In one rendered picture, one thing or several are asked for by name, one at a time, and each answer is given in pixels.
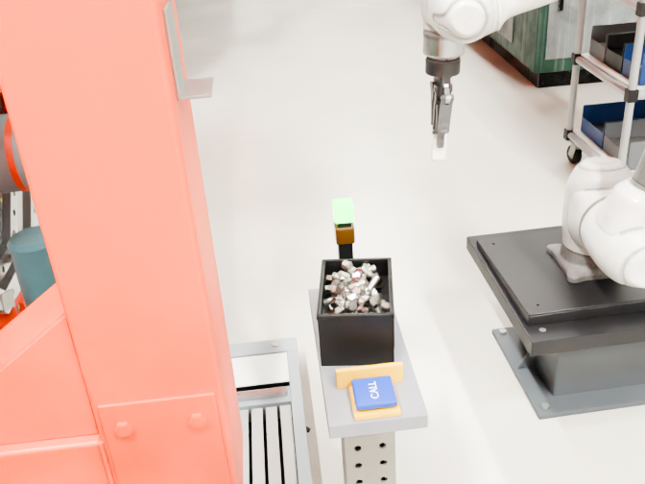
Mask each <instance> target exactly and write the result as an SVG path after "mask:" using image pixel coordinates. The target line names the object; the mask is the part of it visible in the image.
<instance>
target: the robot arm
mask: <svg viewBox="0 0 645 484"><path fill-rule="evenodd" d="M555 1H558V0H420V10H421V17H422V21H423V46H422V53H423V54H424V55H425V56H427V57H426V59H425V73H426V74H427V75H429V76H431V77H434V78H433V80H434V81H430V90H431V125H433V127H432V129H433V131H432V154H431V159H432V161H445V151H446V134H447V133H449V128H450V120H451V112H452V105H453V101H454V98H455V97H454V94H451V92H452V90H453V84H452V83H451V80H450V79H451V78H452V77H453V76H457V75H459V74H460V69H461V58H460V56H462V55H463V54H464V53H465V45H466V43H470V42H474V41H476V40H478V39H480V38H482V37H484V36H486V35H489V34H491V33H493V32H496V31H499V30H500V29H501V27H502V25H503V24H504V22H505V21H506V20H507V19H509V18H510V17H512V16H515V15H517V14H520V13H523V12H527V11H530V10H533V9H536V8H539V7H542V6H545V5H547V4H550V3H553V2H555ZM561 229H562V241H561V244H550V245H548V246H547V249H546V252H547V253H549V254H550V255H551V256H553V257H554V258H555V260H556V261H557V263H558V264H559V265H560V267H561V268H562V270H563V271H564V273H565V274H566V279H567V281H568V282H571V283H579V282H582V281H586V280H595V279H604V278H611V279H612V280H614V281H616V282H618V283H620V284H625V285H628V286H630V287H636V288H645V149H644V152H643V154H642V156H641V158H640V161H639V162H638V164H637V166H636V169H635V171H634V173H632V172H631V170H630V168H629V167H628V166H627V165H626V164H625V163H624V162H623V161H621V160H620V159H618V158H615V157H589V158H586V159H584V160H583V161H582V162H581V163H579V164H578V165H577V166H576V167H575V168H574V170H573V171H572V173H571V175H570V176H569V179H568V181H567V183H566V186H565V190H564V197H563V206H562V220H561Z"/></svg>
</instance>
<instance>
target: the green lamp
mask: <svg viewBox="0 0 645 484"><path fill-rule="evenodd" d="M332 207H333V217H334V221H335V223H336V224H343V223H352V222H353V221H354V210H353V203H352V200H351V199H350V198H344V199H335V200H333V201H332Z"/></svg>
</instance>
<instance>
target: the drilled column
mask: <svg viewBox="0 0 645 484"><path fill-rule="evenodd" d="M341 444H342V457H343V471H344V484H396V471H395V431H392V432H384V433H376V434H368V435H360V436H351V437H344V438H341Z"/></svg>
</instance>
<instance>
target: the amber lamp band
mask: <svg viewBox="0 0 645 484"><path fill-rule="evenodd" d="M351 224H352V226H351V227H345V228H337V224H336V223H335V222H334V236H335V240H336V244H337V245H346V244H354V243H355V229H354V225H353V222H352V223H351Z"/></svg>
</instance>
